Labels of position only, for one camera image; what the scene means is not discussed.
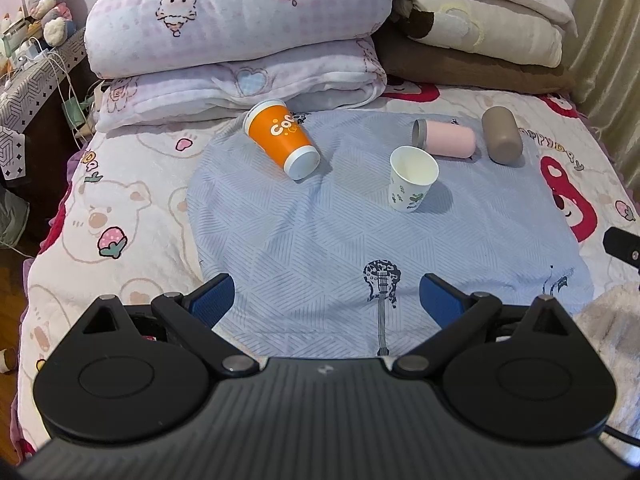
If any brown blanket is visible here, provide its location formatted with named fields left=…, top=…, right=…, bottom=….
left=375, top=25, right=576, bottom=95

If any orange paper cup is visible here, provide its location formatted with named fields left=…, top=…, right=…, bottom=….
left=242, top=99, right=321, bottom=181

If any pale green charger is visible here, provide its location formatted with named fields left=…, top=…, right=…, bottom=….
left=62, top=99, right=84, bottom=129

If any cream folded blanket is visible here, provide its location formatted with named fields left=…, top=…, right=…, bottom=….
left=392, top=0, right=563, bottom=68

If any dark grey cloth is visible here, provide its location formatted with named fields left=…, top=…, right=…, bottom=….
left=0, top=185, right=31, bottom=249

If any taupe cup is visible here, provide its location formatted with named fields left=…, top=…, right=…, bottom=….
left=481, top=105, right=524, bottom=165

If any side table with patterned cloth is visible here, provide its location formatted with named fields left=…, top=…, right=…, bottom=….
left=0, top=27, right=88, bottom=181

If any beige curtain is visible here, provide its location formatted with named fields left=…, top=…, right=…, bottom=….
left=565, top=0, right=640, bottom=131

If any white printed paper cup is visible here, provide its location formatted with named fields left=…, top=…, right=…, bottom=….
left=388, top=145, right=440, bottom=213

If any blue guitar print cloth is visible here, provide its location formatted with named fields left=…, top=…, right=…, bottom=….
left=186, top=109, right=596, bottom=361

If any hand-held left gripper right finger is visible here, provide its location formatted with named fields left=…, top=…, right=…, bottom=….
left=393, top=273, right=577, bottom=380

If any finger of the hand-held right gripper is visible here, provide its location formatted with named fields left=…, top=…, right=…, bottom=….
left=602, top=227, right=640, bottom=267

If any pink checked pillow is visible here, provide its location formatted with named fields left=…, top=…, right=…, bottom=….
left=84, top=0, right=401, bottom=80

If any white charger cable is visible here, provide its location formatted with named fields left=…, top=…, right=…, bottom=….
left=47, top=50, right=76, bottom=111

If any pink cup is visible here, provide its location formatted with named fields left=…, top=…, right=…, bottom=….
left=411, top=118, right=477, bottom=159

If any white fluffy cloth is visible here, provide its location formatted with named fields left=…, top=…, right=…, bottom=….
left=572, top=280, right=640, bottom=361

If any cartoon bear print bedsheet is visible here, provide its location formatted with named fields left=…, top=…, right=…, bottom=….
left=15, top=80, right=640, bottom=461

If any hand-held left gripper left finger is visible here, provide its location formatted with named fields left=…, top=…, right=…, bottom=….
left=69, top=273, right=261, bottom=379

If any pink heart print blanket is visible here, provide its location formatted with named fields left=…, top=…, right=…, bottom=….
left=94, top=37, right=388, bottom=133

